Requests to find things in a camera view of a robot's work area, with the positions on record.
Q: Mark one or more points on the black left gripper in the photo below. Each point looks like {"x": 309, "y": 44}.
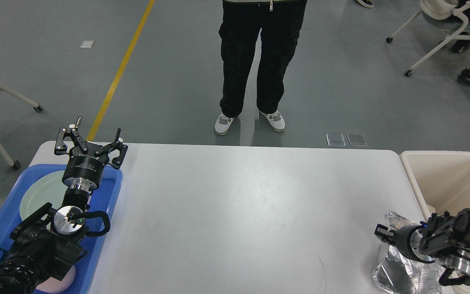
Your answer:
{"x": 86, "y": 165}

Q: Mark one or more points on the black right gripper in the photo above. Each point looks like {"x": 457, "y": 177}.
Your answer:
{"x": 407, "y": 240}

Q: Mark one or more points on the aluminium foil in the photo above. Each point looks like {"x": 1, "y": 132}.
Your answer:
{"x": 396, "y": 274}

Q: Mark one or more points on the mint green plate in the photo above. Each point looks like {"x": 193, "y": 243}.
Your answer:
{"x": 49, "y": 188}

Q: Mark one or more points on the pink HOME mug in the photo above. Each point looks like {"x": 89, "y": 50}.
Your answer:
{"x": 55, "y": 286}

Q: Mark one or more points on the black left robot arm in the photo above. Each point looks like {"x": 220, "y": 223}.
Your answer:
{"x": 48, "y": 243}

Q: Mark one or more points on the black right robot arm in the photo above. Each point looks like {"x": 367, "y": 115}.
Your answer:
{"x": 442, "y": 238}

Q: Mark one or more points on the beige plastic bin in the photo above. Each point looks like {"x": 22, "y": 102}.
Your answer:
{"x": 440, "y": 180}

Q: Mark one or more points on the floor outlet plate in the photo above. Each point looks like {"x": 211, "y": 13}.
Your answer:
{"x": 335, "y": 139}
{"x": 357, "y": 140}

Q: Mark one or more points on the person in jeans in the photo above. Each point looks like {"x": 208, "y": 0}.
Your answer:
{"x": 366, "y": 3}

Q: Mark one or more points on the white office chair right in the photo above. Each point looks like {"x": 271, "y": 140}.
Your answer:
{"x": 444, "y": 15}

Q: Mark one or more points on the person in grey sweater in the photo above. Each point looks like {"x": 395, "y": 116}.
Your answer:
{"x": 277, "y": 23}

